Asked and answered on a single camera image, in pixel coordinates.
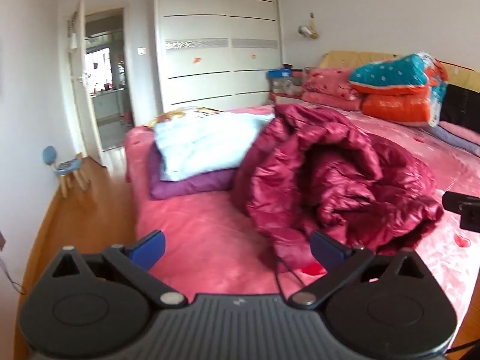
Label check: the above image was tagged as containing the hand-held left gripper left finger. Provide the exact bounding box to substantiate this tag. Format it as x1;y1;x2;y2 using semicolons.
50;229;188;309

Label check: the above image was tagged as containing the white door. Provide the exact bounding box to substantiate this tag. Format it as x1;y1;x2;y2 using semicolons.
67;0;104;166

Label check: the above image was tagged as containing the yellow patterned cloth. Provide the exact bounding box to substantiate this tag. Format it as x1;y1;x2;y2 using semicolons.
148;107;226;128

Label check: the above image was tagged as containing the clear storage box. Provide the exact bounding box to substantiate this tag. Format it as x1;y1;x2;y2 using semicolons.
271;78;304;102

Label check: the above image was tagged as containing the wall lamp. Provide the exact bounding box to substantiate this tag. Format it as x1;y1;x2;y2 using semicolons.
298;13;319;40

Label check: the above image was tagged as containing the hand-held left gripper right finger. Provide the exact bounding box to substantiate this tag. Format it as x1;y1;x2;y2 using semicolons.
287;230;428;310

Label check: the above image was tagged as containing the maroon down jacket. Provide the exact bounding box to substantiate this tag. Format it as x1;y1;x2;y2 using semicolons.
232;103;445;271

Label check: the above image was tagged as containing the white sliding wardrobe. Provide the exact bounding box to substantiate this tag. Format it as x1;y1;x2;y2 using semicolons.
154;0;284;113

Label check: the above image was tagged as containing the teal and orange quilt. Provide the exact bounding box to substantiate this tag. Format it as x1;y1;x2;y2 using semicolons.
349;50;449;127

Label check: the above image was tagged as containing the pink folded blanket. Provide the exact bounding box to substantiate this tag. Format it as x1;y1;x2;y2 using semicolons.
300;67;362;111

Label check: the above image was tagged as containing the small blue chair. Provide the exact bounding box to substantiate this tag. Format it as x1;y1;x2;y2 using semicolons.
42;145;91;197

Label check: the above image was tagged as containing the purple folded jacket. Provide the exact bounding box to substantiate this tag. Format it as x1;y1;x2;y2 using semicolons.
147;146;248;200

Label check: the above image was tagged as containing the yellow headboard cover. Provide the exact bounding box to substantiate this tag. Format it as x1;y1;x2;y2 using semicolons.
319;50;480;94

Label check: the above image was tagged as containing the pink pillow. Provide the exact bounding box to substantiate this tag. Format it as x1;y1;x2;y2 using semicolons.
439;120;480;145

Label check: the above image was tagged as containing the grey purple folded blanket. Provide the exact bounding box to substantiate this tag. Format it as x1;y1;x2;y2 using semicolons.
424;125;480;158

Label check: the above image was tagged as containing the black cloth bag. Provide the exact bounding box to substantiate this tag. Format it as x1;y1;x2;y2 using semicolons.
439;83;480;136

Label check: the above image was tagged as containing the bed with pink heart blanket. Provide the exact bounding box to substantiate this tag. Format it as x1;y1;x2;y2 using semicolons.
124;105;480;331

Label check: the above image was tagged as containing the pale blue folded jacket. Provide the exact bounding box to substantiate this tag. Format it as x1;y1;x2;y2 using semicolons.
154;112;276;181

